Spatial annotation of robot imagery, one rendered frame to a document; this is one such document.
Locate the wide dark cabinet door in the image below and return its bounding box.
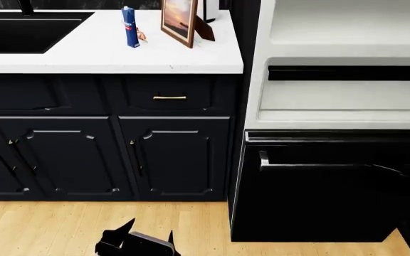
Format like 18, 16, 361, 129
0, 115, 135, 202

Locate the black dishwasher door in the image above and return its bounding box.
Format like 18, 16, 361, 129
227, 129, 410, 243

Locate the white fridge body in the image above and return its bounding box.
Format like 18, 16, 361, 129
243, 0, 410, 131

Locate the dark cabinet drawer front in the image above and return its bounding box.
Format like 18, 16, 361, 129
120, 75, 235, 113

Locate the dark false drawer panel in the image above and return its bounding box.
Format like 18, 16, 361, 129
0, 75, 110, 115

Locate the blue drink carton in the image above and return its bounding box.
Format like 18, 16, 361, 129
120, 5, 142, 49

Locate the black sink basin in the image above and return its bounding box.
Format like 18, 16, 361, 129
0, 11, 96, 55

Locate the black faucet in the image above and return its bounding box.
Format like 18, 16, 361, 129
15, 0, 36, 17

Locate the black cabinet door handle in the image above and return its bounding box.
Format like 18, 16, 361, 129
0, 138, 18, 177
6, 139, 38, 177
129, 139, 145, 177

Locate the gold drawer handle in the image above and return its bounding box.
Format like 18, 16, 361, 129
152, 95, 188, 102

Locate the black fridge drawer handle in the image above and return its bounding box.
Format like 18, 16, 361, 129
258, 149, 407, 177

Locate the wooden picture frame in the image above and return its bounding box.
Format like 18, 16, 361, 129
159, 0, 216, 50

